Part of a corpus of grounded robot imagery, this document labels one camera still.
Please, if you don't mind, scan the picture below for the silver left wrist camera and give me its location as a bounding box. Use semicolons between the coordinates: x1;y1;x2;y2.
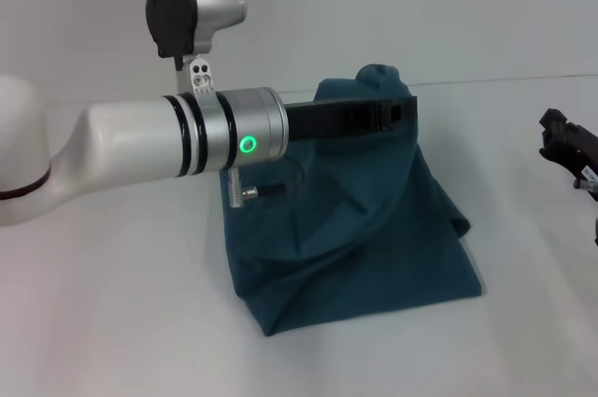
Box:
145;0;248;105

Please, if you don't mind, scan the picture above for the left arm cable with plug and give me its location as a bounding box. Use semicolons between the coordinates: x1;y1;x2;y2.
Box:
227;157;306;209

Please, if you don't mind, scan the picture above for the teal t-shirt with FREE print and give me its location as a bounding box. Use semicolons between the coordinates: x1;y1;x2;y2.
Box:
219;63;483;339

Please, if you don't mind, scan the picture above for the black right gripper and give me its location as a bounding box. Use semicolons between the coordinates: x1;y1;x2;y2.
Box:
537;107;598;203

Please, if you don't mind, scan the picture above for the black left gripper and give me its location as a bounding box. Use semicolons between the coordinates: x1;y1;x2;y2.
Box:
283;94;419;142

